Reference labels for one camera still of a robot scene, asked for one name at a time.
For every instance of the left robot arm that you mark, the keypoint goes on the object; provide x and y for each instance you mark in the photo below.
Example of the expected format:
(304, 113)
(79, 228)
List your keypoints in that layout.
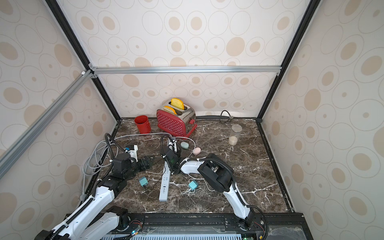
(83, 223)

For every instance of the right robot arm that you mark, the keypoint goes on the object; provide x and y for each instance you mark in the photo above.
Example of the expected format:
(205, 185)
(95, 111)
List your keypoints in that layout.
(219, 176)

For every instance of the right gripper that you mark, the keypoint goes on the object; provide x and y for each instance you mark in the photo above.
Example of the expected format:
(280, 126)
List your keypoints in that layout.
(171, 153)

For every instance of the pink earbud case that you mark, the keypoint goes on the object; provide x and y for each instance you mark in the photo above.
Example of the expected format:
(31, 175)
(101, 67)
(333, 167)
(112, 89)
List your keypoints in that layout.
(196, 151)

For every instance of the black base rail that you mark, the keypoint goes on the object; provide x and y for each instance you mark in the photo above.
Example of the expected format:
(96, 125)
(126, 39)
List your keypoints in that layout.
(189, 227)

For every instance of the white power strip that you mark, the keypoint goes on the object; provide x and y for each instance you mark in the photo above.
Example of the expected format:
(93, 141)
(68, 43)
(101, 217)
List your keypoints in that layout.
(164, 190)

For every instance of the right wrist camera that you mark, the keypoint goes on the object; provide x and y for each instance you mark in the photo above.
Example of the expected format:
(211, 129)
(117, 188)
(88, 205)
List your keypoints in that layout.
(172, 144)

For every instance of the yellow toast slice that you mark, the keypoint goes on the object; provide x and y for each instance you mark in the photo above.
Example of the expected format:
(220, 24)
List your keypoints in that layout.
(170, 110)
(177, 103)

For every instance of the red toaster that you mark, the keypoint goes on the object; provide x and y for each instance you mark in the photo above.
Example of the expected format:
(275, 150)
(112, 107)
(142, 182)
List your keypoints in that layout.
(181, 125)

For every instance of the teal charger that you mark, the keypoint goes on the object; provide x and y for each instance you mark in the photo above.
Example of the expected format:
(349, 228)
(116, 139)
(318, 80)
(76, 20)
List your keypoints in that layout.
(143, 181)
(193, 185)

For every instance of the green earbud case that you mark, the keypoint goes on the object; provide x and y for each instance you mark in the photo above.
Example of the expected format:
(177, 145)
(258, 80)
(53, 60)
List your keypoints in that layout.
(184, 145)

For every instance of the red metal cup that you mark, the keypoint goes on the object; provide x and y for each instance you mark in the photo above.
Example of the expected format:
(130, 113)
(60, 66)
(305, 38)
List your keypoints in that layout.
(143, 124)

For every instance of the horizontal aluminium rail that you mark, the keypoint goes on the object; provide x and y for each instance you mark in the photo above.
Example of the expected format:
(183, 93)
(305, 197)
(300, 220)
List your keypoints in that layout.
(187, 70)

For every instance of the left aluminium rail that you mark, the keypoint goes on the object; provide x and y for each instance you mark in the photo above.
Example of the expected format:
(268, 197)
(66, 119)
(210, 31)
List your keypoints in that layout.
(24, 141)

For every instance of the front yellow toast slice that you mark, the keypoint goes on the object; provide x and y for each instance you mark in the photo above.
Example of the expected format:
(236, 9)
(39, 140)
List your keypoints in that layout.
(170, 110)

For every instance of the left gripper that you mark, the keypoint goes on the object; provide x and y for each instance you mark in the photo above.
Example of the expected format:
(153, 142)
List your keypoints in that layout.
(144, 166)

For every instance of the rear yellow toast slice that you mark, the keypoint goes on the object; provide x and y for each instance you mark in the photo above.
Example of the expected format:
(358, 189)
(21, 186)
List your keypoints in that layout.
(177, 103)

